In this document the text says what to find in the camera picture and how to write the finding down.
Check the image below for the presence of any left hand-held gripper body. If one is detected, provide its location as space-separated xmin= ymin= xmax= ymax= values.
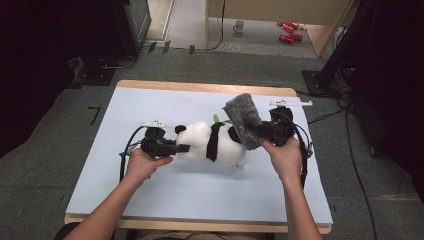
xmin=139 ymin=119 xmax=178 ymax=160

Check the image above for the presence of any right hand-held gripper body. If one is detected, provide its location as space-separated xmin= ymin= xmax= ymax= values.
xmin=263 ymin=98 xmax=314 ymax=148

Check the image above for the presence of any grey fluffy cloth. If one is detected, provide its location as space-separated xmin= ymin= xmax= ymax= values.
xmin=222 ymin=92 xmax=264 ymax=151

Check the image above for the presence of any panda plush toy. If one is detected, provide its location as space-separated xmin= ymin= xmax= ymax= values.
xmin=174 ymin=113 xmax=249 ymax=168

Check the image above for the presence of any person's left hand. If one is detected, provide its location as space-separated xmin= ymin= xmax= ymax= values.
xmin=125 ymin=148 xmax=174 ymax=184

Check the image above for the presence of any person's right hand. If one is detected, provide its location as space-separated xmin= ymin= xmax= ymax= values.
xmin=259 ymin=136 xmax=304 ymax=184

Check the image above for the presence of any light blue table mat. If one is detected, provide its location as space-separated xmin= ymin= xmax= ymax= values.
xmin=65 ymin=86 xmax=334 ymax=225

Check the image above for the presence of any wooden table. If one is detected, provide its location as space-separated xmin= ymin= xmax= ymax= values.
xmin=63 ymin=79 xmax=333 ymax=235

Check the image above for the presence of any black stand base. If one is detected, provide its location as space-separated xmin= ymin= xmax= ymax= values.
xmin=73 ymin=56 xmax=118 ymax=87
xmin=301 ymin=69 xmax=334 ymax=98

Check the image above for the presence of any black tape corner mark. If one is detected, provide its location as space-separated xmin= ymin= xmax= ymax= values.
xmin=87 ymin=106 xmax=102 ymax=126

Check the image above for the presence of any light wooden desk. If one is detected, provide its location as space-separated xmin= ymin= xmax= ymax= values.
xmin=204 ymin=0 xmax=354 ymax=58

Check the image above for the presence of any dark cabinet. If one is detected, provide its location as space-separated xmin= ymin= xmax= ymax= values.
xmin=114 ymin=0 xmax=153 ymax=58

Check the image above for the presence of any dark curtain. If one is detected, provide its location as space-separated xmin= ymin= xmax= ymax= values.
xmin=0 ymin=0 xmax=118 ymax=159
xmin=346 ymin=0 xmax=424 ymax=201

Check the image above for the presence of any short black floor cable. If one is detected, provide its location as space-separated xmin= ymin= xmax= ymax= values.
xmin=306 ymin=107 xmax=348 ymax=126

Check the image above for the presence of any black cable by cabinet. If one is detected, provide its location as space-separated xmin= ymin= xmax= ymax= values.
xmin=98 ymin=54 xmax=138 ymax=70

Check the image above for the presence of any long black floor cable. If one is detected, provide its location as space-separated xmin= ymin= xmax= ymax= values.
xmin=343 ymin=99 xmax=378 ymax=240

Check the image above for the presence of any black hanging cable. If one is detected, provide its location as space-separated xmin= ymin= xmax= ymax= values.
xmin=204 ymin=0 xmax=227 ymax=52

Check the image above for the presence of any black stand post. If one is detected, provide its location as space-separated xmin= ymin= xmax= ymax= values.
xmin=318 ymin=0 xmax=378 ymax=88

